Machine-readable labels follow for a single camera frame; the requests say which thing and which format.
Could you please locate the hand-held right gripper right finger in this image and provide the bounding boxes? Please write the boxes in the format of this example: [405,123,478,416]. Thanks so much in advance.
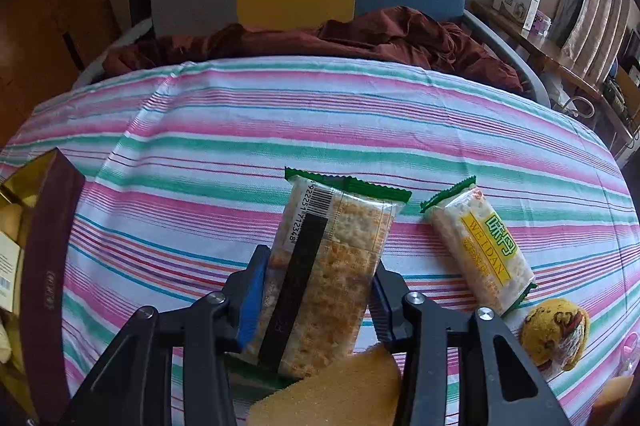
[367,259,573,426]

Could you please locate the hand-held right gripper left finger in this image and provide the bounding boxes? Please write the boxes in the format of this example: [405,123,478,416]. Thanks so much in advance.
[65,245,273,426]

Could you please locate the cracker packet with green ends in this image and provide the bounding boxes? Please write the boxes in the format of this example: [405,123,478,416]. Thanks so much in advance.
[222,166,413,389]

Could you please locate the orange sponge cake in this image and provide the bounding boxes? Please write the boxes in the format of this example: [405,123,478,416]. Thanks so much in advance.
[247,343,403,426]

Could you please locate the yellow label cracker packet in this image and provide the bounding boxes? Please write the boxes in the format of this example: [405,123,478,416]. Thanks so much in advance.
[419,176,538,319]

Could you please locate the chocolate chip cookie packet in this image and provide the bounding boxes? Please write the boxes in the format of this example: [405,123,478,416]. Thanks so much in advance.
[520,299,591,379]

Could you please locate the maroon box with gold interior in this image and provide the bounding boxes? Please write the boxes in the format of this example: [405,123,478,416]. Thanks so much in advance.
[0,149,87,424]

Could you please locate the yellow sponge cake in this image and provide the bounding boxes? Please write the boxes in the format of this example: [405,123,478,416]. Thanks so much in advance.
[590,376,636,426]

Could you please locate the pink translucent packet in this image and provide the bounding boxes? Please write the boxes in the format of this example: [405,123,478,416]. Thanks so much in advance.
[617,336,640,377]

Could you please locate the maroon blanket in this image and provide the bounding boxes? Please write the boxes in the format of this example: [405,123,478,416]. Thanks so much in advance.
[102,6,526,94]

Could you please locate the bin with plastic bag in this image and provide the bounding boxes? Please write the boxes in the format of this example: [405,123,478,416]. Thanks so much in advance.
[545,74,596,122]

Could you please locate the wooden desk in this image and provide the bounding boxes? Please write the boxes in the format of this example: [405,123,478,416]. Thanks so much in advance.
[470,0,636,157]

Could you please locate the pink jar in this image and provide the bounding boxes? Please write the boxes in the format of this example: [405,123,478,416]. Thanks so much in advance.
[532,11,553,37]

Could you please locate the white printed carton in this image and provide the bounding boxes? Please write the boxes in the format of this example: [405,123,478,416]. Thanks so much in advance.
[492,0,543,30]

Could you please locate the wooden wardrobe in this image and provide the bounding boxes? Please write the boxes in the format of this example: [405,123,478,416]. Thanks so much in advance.
[0,0,123,147]

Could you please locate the patterned pink curtain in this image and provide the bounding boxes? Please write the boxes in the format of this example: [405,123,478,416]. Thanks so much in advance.
[550,0,633,92]

